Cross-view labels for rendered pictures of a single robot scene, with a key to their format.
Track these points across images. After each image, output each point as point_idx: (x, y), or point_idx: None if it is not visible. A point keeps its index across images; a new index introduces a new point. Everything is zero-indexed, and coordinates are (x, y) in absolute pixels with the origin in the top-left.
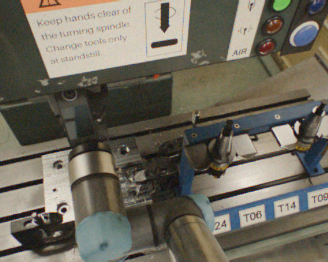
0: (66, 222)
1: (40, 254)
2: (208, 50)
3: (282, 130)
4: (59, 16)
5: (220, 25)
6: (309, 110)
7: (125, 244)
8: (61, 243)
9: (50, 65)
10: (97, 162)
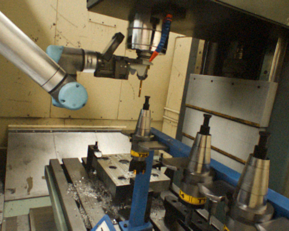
0: (96, 160)
1: (80, 170)
2: None
3: (185, 161)
4: None
5: None
6: (230, 173)
7: (48, 51)
8: (87, 175)
9: None
10: (89, 50)
